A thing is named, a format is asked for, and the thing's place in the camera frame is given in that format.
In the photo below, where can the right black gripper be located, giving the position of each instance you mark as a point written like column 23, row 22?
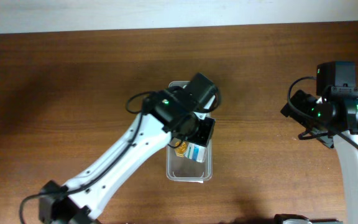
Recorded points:
column 319, row 138

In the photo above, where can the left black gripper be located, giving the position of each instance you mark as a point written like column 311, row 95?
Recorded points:
column 204, row 131

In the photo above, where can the small jar gold lid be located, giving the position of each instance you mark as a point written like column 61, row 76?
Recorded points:
column 180, row 148

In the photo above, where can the white Panadol medicine box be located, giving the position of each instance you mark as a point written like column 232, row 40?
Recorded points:
column 196, row 153

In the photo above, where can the clear plastic container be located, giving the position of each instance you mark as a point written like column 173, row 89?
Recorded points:
column 183, row 169

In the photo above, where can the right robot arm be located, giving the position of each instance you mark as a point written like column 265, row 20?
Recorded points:
column 346, row 146

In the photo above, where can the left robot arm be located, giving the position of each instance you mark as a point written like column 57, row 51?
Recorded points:
column 168, row 117

